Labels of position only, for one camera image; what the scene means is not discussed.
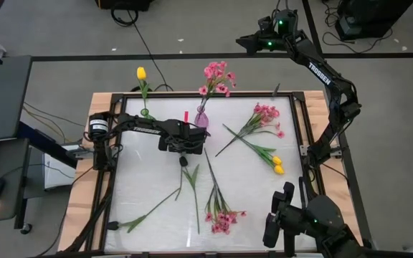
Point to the white computer case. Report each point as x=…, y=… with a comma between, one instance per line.
x=57, y=172

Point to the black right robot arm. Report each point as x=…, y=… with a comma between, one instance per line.
x=335, y=91

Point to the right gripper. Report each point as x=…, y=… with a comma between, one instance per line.
x=276, y=41

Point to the black caster wheel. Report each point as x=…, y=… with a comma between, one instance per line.
x=26, y=228

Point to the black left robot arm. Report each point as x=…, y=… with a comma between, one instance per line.
x=131, y=123

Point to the small red strip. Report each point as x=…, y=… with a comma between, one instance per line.
x=186, y=117

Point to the pink flower bunch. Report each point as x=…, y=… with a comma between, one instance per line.
x=216, y=73
x=264, y=111
x=222, y=218

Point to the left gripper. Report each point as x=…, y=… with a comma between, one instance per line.
x=185, y=138

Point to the black equipment cart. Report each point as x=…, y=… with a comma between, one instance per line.
x=371, y=16

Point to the pink glass vase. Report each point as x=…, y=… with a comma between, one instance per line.
x=201, y=122

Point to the green glass vase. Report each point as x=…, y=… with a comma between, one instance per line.
x=147, y=115

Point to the grey desk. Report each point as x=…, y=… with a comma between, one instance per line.
x=2, y=100

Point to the black floor case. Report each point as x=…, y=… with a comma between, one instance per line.
x=124, y=4

